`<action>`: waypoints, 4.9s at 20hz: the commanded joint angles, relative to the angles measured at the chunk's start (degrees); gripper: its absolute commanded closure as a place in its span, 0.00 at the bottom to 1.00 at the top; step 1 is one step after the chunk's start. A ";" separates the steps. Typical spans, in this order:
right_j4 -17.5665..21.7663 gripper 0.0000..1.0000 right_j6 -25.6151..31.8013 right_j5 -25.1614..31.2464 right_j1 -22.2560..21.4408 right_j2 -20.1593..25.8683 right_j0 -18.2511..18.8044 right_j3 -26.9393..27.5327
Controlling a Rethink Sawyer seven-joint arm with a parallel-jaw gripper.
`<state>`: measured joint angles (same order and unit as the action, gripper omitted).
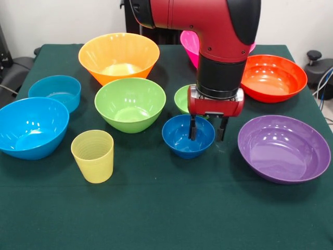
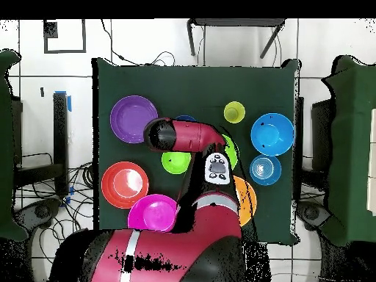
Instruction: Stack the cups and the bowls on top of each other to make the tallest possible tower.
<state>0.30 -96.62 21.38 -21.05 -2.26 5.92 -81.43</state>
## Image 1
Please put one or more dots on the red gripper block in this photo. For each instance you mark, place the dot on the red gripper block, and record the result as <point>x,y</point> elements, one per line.
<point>216,106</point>

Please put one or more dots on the small dark blue bowl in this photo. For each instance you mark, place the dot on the small dark blue bowl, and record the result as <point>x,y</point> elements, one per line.
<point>179,145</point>

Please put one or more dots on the small green bowl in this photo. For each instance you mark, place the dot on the small green bowl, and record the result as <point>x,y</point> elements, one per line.
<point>182,100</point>

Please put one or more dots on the purple bowl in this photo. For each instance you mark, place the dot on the purple bowl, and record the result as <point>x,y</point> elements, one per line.
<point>283,156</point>

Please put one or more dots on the yellow cup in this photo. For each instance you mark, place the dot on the yellow cup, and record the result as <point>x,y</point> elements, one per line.
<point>93,161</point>

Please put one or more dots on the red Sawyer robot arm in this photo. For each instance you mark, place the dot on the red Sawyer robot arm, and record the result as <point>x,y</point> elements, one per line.
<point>216,31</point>

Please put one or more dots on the large green bowl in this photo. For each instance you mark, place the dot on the large green bowl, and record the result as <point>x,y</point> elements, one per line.
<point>130,104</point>

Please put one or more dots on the red bowl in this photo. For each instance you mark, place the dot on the red bowl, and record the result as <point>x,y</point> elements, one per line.
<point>275,80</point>

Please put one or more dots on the dark green tablecloth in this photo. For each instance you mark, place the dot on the dark green tablecloth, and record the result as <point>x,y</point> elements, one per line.
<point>166,208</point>

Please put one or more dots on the pink bowl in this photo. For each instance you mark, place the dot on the pink bowl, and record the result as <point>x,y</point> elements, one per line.
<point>190,47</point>

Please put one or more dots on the orange bowl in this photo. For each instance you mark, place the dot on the orange bowl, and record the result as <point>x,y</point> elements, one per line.
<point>117,54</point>

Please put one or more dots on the low ribbed blue bowl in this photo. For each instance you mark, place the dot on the low ribbed blue bowl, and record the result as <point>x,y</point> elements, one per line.
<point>54,86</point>

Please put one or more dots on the large light blue bowl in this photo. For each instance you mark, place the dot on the large light blue bowl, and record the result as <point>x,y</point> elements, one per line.
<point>31,130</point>

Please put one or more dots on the black equipment rack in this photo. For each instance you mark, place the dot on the black equipment rack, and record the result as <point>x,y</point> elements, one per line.
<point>4,52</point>

